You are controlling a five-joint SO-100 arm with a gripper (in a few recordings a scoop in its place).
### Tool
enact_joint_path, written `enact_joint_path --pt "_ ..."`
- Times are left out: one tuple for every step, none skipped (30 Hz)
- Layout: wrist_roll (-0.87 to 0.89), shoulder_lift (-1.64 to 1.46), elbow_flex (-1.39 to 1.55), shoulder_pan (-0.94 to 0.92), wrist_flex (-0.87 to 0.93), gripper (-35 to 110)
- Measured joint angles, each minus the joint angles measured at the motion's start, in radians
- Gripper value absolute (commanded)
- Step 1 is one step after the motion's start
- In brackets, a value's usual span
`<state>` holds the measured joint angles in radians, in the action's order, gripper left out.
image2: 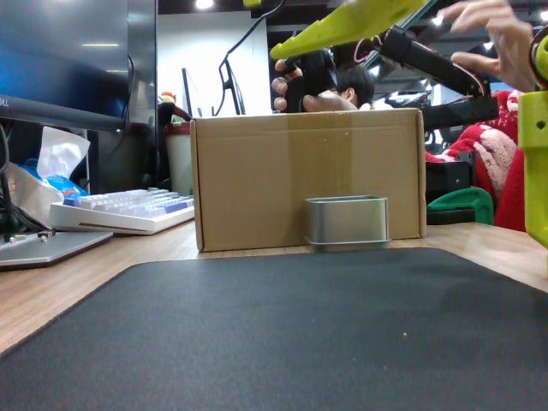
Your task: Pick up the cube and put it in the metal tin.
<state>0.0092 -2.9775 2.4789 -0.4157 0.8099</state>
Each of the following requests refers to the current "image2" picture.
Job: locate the green plastic clamp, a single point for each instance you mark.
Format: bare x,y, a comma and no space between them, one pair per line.
464,205

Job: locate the square metal tin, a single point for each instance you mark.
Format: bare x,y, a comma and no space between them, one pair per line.
347,224

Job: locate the white blue keyboard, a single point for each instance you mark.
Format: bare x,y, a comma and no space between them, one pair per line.
128,210

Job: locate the person's left hand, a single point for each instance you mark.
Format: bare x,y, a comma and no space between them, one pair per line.
509,43

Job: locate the black-haired person head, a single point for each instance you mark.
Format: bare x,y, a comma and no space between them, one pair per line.
355,83

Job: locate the yellow-green robot arm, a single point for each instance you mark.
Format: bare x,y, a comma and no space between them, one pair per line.
535,171

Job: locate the plush toy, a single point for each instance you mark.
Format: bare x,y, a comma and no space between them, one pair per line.
169,105

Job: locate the black rectangular mat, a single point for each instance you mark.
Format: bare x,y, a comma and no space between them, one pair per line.
274,334

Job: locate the large dark monitor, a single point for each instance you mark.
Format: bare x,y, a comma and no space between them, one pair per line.
64,55

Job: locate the black box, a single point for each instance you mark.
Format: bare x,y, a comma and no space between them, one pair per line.
447,180

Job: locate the person's right hand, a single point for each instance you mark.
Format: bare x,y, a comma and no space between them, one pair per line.
325,102

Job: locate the red white patterned garment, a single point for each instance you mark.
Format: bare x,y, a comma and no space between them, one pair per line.
509,192

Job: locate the grey monitor stand base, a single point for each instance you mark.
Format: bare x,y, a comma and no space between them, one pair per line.
47,250

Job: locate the brown cardboard box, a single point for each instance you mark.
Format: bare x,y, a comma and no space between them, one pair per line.
257,180

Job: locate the tissue pack with white tissue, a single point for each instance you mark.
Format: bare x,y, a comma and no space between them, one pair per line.
55,171

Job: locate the black leader arm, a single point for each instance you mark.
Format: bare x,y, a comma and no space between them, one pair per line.
428,57

